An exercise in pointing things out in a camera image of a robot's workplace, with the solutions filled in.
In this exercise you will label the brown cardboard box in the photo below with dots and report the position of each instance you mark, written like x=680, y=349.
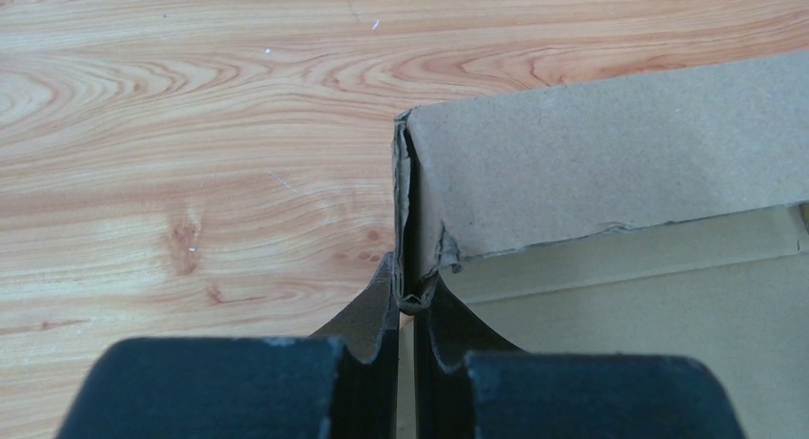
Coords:
x=658, y=213

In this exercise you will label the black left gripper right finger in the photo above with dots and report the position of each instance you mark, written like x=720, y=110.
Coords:
x=471, y=382

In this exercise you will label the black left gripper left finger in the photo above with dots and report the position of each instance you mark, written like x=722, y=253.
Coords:
x=338, y=382

